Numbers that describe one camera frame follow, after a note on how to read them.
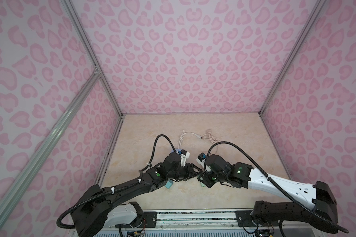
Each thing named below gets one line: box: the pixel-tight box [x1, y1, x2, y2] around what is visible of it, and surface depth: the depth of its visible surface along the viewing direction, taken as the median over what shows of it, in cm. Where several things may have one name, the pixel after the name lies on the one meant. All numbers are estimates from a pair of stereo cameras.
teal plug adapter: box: [164, 179, 174, 190], surface depth 85 cm
